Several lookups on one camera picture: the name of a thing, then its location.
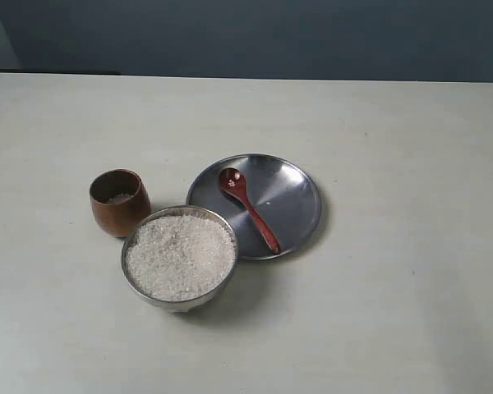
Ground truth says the brown wooden cup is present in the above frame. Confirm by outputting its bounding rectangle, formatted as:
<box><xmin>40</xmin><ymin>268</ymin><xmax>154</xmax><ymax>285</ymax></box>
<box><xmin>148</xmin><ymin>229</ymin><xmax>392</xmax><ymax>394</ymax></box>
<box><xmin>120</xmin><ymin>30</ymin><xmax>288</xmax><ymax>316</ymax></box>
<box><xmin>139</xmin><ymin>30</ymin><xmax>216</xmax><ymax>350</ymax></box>
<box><xmin>89</xmin><ymin>169</ymin><xmax>151</xmax><ymax>238</ymax></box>

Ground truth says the dark red wooden spoon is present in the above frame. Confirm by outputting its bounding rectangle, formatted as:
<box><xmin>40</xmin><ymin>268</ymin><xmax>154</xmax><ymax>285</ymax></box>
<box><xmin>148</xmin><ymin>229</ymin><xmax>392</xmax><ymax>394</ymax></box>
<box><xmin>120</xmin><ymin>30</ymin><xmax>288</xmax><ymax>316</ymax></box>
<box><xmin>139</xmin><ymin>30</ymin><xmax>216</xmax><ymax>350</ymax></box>
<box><xmin>219</xmin><ymin>167</ymin><xmax>281</xmax><ymax>254</ymax></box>

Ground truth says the steel bowl of rice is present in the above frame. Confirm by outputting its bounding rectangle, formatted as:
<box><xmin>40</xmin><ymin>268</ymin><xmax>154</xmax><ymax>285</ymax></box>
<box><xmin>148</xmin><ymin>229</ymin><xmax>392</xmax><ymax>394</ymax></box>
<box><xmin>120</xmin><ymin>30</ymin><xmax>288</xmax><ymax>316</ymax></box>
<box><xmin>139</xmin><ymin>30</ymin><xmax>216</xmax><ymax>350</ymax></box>
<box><xmin>121</xmin><ymin>205</ymin><xmax>238</xmax><ymax>313</ymax></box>

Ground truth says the round steel plate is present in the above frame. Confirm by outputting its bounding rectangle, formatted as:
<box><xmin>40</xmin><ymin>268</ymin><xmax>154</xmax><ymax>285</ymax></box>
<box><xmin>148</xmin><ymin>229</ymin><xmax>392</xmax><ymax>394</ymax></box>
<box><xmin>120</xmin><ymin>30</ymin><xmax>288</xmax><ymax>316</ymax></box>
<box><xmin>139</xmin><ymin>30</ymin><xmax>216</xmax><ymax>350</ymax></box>
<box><xmin>186</xmin><ymin>153</ymin><xmax>322</xmax><ymax>261</ymax></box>

